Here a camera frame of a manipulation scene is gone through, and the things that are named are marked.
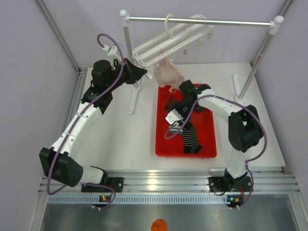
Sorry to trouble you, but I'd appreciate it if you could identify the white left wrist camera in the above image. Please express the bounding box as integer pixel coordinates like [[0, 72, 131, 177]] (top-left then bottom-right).
[[102, 45, 122, 62]]

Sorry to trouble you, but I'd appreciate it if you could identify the white rack base foot left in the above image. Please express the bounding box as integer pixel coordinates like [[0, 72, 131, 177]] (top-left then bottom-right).
[[128, 82, 141, 115]]

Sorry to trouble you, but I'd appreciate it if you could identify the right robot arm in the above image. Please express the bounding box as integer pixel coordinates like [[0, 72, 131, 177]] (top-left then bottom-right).
[[165, 80, 266, 195]]

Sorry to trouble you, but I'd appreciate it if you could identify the brown sock striped cuff long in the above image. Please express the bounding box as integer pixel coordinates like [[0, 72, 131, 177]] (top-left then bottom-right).
[[167, 120, 184, 134]]

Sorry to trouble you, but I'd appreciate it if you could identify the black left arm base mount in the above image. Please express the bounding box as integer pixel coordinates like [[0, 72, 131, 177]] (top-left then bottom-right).
[[81, 177, 124, 193]]

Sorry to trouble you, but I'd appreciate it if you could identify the white drying rack frame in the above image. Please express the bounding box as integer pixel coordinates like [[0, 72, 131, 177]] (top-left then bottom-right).
[[119, 9, 284, 103]]

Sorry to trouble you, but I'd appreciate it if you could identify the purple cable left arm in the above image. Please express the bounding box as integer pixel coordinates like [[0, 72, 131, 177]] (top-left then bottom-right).
[[46, 33, 126, 195]]

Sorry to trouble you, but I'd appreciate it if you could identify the black striped sock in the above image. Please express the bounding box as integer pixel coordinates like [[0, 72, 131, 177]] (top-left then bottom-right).
[[194, 105, 205, 113], [181, 122, 202, 154]]

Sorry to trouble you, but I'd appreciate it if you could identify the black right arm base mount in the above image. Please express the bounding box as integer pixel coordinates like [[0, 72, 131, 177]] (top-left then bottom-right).
[[208, 176, 252, 196]]

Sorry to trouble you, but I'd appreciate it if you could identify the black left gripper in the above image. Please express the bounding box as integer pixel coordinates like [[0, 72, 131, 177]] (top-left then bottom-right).
[[106, 57, 146, 91]]

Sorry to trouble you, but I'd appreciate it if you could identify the white clip sock hanger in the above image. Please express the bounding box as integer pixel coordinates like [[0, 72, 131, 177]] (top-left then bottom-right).
[[132, 14, 214, 68]]

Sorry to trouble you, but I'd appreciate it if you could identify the red plastic tray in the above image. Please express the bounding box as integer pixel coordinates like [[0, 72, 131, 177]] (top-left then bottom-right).
[[155, 86, 217, 158]]

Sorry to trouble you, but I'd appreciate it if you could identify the black striped sock upper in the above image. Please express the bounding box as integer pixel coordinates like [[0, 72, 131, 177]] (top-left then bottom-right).
[[194, 105, 205, 113]]

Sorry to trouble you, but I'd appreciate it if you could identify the black striped sock lower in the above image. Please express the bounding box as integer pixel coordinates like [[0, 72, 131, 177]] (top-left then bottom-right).
[[181, 122, 202, 154]]

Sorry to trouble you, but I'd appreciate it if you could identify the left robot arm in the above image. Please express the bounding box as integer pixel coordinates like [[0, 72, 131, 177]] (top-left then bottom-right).
[[39, 58, 147, 191]]

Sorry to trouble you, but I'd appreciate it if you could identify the aluminium mounting rail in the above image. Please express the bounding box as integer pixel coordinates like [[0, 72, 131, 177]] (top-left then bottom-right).
[[38, 168, 301, 193]]

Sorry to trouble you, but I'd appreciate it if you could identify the pale pink sock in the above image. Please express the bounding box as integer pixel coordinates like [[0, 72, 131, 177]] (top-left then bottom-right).
[[154, 59, 185, 93]]

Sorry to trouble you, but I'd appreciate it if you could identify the orange round object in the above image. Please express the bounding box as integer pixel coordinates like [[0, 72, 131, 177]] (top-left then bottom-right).
[[151, 219, 168, 231]]

